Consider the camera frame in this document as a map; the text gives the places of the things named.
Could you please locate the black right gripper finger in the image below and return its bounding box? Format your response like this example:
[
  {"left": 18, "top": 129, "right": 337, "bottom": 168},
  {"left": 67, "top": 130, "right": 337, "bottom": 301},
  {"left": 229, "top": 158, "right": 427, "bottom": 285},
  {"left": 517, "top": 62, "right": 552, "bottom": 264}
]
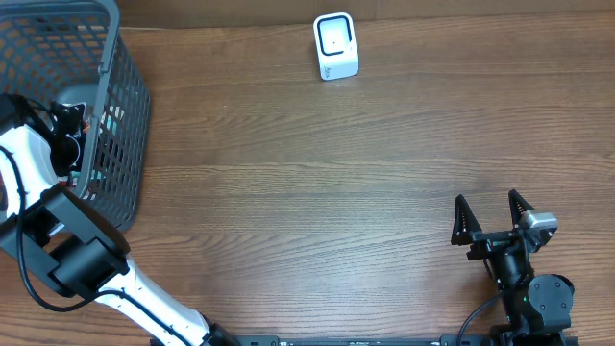
[
  {"left": 508, "top": 189, "right": 533, "bottom": 226},
  {"left": 451, "top": 194, "right": 482, "bottom": 245}
]

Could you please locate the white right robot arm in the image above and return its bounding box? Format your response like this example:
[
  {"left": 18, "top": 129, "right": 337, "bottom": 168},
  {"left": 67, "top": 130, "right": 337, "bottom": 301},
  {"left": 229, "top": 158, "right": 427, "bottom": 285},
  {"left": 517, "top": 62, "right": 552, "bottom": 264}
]
[{"left": 451, "top": 189, "right": 578, "bottom": 345}]

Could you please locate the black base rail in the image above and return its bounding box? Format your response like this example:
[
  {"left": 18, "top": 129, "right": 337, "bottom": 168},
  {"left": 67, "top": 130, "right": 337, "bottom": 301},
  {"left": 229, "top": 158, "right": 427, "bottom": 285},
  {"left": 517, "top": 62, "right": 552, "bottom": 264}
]
[{"left": 149, "top": 334, "right": 579, "bottom": 346}]

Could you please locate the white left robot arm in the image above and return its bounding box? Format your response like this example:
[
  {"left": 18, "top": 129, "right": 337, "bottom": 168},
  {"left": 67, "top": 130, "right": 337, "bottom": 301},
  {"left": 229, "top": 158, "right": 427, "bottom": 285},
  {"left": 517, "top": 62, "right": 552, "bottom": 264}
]
[{"left": 1, "top": 93, "right": 237, "bottom": 346}]

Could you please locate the grey plastic mesh basket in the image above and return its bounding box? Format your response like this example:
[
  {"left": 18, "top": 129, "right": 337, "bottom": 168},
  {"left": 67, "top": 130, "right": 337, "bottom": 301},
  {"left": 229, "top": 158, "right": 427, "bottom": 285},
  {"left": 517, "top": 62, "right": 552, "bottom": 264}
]
[{"left": 1, "top": 0, "right": 152, "bottom": 231}]

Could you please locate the white barcode scanner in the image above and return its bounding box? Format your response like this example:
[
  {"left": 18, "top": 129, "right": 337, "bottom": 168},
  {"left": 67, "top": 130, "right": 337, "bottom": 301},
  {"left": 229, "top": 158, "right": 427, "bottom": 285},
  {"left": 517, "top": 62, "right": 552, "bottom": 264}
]
[{"left": 312, "top": 12, "right": 359, "bottom": 81}]

